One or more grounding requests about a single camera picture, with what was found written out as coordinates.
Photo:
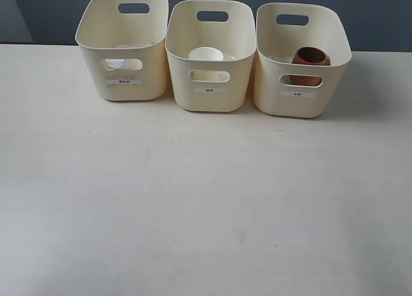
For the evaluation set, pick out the white paper cup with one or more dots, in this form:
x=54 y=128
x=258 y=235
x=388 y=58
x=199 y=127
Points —
x=205 y=53

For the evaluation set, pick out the clear plastic bottle white cap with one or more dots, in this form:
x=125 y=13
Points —
x=118 y=63

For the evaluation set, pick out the brown wooden cup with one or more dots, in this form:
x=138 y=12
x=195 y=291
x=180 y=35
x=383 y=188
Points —
x=309 y=56

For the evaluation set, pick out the cream bin right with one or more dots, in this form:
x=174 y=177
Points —
x=285 y=88

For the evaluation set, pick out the cream bin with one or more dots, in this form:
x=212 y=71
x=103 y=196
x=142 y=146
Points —
x=142 y=24
x=285 y=88
x=226 y=25

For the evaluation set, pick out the cream bin middle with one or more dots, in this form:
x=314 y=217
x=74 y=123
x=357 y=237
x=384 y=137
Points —
x=226 y=25

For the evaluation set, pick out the cream bin left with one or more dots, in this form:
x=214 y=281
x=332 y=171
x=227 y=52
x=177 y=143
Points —
x=142 y=24

